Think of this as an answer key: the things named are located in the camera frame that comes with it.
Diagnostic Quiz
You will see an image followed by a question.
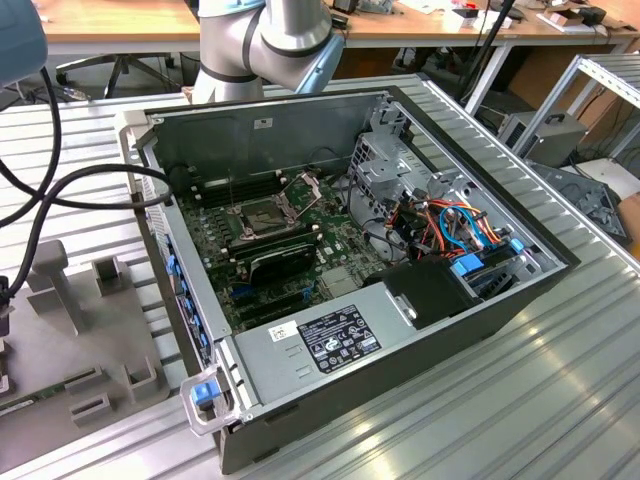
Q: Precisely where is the CPU socket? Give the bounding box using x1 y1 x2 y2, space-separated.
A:
230 197 291 240

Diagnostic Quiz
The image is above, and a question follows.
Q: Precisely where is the green motherboard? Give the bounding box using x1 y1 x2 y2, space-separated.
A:
177 169 375 335

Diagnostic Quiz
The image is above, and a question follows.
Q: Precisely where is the black graphics card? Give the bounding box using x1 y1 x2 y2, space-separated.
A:
247 243 317 290

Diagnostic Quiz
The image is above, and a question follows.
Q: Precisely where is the silver chipset heatsink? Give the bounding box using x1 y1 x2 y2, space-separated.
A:
319 267 365 302

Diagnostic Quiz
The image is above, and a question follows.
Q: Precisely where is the black expansion slot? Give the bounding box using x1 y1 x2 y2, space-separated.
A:
238 299 312 327
230 285 315 309

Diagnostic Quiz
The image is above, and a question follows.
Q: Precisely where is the metal drive cage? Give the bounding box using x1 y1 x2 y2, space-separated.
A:
347 130 481 226

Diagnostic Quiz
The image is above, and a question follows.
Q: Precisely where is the black plastic cover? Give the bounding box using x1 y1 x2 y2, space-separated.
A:
362 259 485 332

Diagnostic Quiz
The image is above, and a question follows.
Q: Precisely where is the grey power supply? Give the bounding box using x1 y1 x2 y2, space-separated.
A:
232 280 420 407

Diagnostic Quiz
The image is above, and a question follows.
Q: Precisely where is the blue disk carrier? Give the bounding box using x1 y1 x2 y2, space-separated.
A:
448 243 521 302

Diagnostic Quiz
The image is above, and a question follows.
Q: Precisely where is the black PC case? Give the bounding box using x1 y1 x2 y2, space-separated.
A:
113 84 582 475

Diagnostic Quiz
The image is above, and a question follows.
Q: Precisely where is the blue case latch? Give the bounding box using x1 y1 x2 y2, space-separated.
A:
192 382 220 407

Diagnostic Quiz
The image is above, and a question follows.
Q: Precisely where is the wooden office desk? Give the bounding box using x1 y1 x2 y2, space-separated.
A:
29 0 202 56
344 0 640 119

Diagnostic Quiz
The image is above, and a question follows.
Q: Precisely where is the grey metal box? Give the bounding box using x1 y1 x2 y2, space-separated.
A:
497 110 589 169

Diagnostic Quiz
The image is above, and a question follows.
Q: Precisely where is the dark case side panel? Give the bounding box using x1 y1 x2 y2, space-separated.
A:
529 159 629 246

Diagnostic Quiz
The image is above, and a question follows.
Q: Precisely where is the black office chair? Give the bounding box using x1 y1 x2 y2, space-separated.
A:
54 52 174 99

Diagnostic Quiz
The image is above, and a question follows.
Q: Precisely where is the black stand pole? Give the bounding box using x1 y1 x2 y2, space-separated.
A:
462 0 516 101

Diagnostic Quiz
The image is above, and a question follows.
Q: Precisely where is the grey parts rack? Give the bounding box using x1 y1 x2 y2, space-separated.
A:
0 238 172 474

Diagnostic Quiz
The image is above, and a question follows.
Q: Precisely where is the brown cardboard box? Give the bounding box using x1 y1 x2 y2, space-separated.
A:
617 192 640 251

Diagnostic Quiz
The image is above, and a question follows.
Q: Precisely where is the green RAM stick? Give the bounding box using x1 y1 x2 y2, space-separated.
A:
0 383 69 417

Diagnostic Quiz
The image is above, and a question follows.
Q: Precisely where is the open cardboard box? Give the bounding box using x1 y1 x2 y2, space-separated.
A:
537 7 586 34

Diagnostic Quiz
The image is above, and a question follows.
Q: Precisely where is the blue wire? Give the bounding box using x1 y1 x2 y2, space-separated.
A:
438 203 504 256

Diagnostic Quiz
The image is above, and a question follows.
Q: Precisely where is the orange wire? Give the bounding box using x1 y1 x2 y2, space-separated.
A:
422 198 501 246

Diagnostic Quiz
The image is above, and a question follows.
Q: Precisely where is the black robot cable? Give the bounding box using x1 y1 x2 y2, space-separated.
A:
0 158 175 351
0 64 64 229

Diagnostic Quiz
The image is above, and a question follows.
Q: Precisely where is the aluminium profile frame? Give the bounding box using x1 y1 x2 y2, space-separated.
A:
512 52 640 169

